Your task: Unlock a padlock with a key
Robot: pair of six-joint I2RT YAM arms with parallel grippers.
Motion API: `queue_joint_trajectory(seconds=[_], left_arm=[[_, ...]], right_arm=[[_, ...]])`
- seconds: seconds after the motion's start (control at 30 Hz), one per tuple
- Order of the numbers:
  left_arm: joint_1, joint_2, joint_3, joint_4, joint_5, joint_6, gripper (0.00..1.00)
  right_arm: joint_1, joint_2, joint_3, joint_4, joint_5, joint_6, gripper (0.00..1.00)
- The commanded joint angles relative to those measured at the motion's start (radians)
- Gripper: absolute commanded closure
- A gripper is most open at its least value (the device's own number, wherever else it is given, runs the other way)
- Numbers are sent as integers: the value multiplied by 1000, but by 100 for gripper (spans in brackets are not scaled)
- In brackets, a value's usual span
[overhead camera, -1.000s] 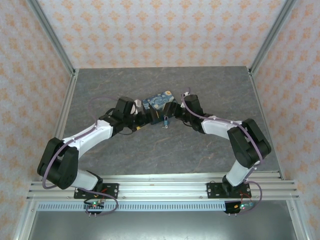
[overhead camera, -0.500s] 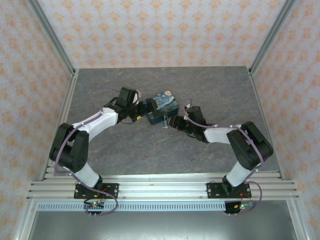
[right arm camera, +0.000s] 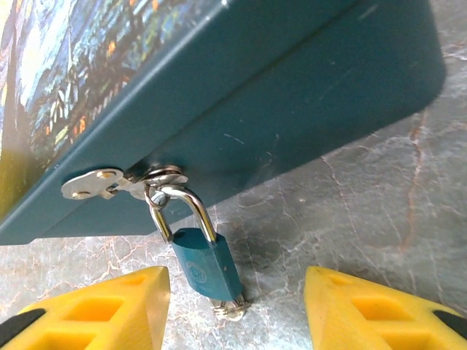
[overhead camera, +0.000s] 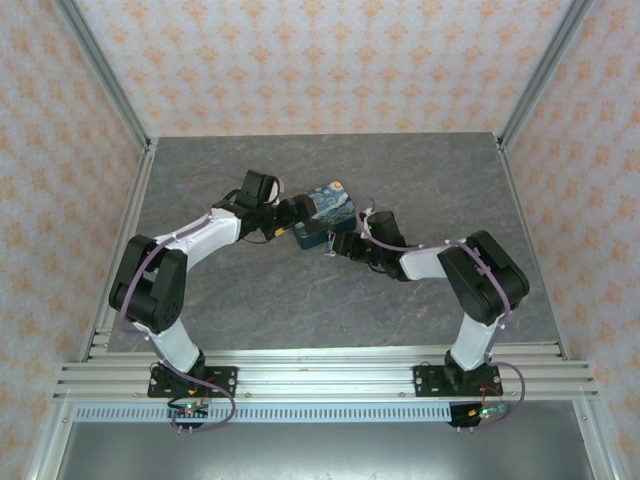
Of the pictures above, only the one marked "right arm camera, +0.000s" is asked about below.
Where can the silver metal hasp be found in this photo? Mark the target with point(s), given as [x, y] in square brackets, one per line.
[91, 184]

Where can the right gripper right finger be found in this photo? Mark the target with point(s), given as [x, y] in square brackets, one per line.
[328, 310]

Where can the small blue padlock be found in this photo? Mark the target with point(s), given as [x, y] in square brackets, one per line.
[208, 266]

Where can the blue painted tin box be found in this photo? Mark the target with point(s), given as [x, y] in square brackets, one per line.
[292, 91]

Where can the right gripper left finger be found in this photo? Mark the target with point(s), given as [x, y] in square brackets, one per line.
[138, 328]

